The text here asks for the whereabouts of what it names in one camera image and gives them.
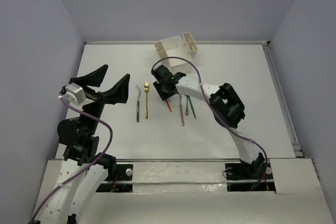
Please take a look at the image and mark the orange plastic knife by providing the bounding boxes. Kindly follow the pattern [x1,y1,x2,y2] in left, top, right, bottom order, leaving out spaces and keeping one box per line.
[165,100,172,112]

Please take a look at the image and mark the teal plastic spoon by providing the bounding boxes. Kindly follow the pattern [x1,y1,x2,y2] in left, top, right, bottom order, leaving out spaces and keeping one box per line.
[187,96,197,119]

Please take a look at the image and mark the iridescent metal spoon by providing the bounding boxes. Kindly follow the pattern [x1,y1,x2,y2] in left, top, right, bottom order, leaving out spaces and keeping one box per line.
[185,96,190,116]

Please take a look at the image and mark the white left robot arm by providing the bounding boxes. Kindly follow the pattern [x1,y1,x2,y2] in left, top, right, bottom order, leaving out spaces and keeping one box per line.
[30,65,130,223]

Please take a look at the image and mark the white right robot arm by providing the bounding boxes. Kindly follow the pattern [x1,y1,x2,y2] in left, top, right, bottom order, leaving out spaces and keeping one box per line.
[151,65,267,180]

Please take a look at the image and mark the gold fork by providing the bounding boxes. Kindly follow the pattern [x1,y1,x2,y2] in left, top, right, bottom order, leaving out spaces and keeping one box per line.
[144,81,149,120]

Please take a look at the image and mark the white utensil caddy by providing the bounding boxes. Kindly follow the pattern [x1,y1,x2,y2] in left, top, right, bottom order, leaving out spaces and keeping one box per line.
[154,33,198,74]

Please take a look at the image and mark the dark handled silver fork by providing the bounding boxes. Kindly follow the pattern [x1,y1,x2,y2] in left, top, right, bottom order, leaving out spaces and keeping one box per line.
[136,85,141,123]

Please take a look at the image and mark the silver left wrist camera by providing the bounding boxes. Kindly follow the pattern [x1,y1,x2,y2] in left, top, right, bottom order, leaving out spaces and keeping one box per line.
[64,83,87,106]

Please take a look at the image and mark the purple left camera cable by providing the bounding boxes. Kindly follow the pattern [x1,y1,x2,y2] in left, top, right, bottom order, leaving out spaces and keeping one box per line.
[28,95,114,224]

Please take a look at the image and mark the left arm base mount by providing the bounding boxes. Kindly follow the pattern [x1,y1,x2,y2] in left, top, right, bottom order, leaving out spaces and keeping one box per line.
[96,163,133,193]

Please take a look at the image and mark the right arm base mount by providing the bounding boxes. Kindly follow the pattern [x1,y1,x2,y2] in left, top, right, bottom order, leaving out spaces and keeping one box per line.
[222,162,276,192]

